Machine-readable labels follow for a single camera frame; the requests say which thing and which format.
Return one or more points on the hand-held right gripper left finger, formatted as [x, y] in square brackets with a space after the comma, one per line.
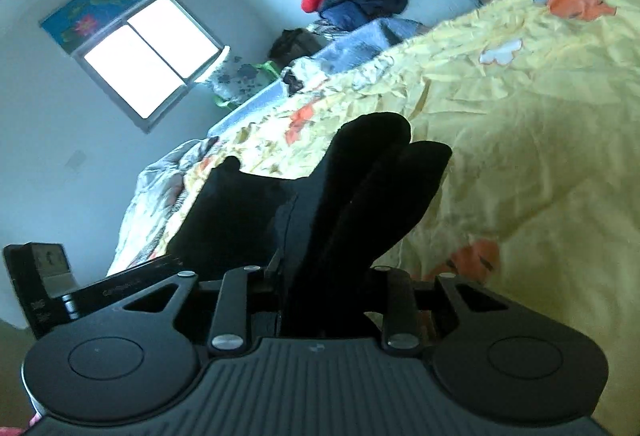
[240, 286]

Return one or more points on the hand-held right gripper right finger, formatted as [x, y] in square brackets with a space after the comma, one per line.
[400, 296]

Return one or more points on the black pants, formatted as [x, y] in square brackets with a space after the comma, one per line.
[340, 196]

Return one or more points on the grey floral quilt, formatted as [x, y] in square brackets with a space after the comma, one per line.
[155, 196]

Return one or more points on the yellow floral bedsheet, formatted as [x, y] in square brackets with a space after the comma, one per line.
[525, 141]

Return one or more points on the small dark cloth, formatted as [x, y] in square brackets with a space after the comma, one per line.
[292, 81]

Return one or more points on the white flowered pillow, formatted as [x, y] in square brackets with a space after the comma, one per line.
[235, 74]

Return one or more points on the bright window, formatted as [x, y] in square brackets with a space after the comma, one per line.
[145, 61]

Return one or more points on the black bag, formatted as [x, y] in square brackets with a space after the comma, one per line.
[290, 44]

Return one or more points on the blue striped blanket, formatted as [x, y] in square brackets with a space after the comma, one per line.
[370, 36]

